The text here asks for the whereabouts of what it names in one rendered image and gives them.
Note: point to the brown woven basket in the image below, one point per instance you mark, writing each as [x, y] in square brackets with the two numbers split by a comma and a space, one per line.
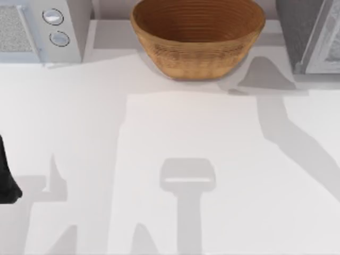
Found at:
[197, 50]

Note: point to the round microwave knob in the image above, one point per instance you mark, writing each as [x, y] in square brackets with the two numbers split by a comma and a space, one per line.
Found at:
[59, 38]
[52, 16]

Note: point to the pale microwave oven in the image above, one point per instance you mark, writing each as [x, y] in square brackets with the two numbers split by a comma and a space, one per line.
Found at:
[40, 32]

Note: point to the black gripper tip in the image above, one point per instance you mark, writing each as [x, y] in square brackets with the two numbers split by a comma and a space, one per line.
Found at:
[6, 180]

